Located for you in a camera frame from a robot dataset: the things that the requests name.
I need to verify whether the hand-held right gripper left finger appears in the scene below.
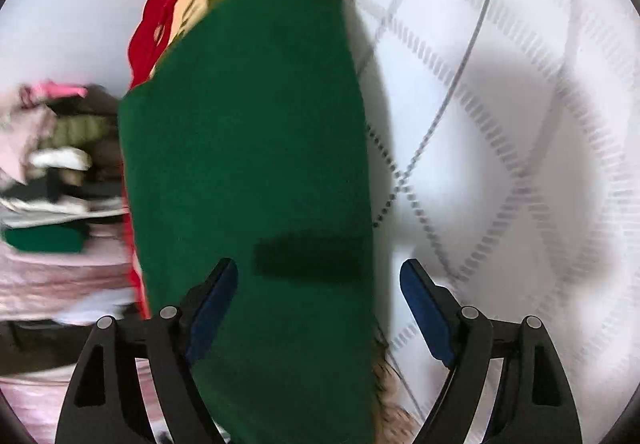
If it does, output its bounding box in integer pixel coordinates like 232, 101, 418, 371
55, 258, 239, 444

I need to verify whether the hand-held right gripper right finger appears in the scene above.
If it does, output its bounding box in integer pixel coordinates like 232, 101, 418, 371
400, 259, 583, 444

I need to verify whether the green varsity jacket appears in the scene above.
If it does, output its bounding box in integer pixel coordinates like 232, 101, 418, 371
118, 0, 386, 444

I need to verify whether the white diamond quilted sheet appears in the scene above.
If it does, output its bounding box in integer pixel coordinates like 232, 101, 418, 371
327, 0, 636, 444

